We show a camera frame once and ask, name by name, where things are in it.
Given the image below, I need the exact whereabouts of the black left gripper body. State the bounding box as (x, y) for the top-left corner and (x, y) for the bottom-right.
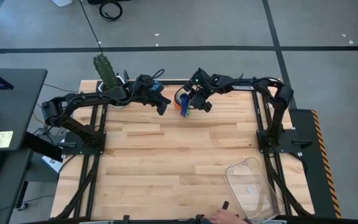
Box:
(131, 73), (167, 106)

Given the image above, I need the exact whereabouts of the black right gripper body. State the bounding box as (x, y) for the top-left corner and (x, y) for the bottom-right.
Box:
(183, 68), (220, 102)

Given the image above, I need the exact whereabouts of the green measuring cup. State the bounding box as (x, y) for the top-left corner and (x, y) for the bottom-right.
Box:
(180, 91), (193, 118)

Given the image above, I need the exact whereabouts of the dark blue measuring cup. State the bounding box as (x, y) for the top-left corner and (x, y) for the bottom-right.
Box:
(178, 92), (191, 118)

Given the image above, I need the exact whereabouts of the clear plastic basket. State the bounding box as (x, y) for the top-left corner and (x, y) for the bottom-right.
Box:
(224, 156), (285, 223)

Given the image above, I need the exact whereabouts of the white plant pot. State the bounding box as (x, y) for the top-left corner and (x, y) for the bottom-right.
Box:
(98, 75), (131, 109)

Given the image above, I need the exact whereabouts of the green cactus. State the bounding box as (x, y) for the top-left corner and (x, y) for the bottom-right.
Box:
(93, 54), (119, 91)

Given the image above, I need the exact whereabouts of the person's hand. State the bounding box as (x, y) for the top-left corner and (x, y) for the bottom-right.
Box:
(208, 208), (249, 224)

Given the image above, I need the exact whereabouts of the white paper sheet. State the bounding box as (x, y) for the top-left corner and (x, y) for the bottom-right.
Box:
(40, 155), (62, 174)

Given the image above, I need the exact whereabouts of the black desk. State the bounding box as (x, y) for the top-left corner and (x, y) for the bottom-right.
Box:
(0, 68), (48, 224)

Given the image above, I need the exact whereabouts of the yellow sticky note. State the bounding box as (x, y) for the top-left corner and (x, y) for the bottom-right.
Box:
(0, 130), (14, 149)

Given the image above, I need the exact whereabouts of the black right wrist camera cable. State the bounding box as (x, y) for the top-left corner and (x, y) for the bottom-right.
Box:
(173, 88), (188, 108)

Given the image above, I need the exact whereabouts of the thin black floor cable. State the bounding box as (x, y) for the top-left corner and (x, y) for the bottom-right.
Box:
(78, 0), (104, 55)

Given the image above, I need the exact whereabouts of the coiled black cable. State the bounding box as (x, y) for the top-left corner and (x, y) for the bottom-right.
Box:
(99, 0), (124, 22)

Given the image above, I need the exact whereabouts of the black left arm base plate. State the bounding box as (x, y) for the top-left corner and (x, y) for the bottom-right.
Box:
(61, 129), (107, 156)

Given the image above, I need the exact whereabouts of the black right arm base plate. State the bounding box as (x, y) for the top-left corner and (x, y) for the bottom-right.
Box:
(256, 128), (313, 154)

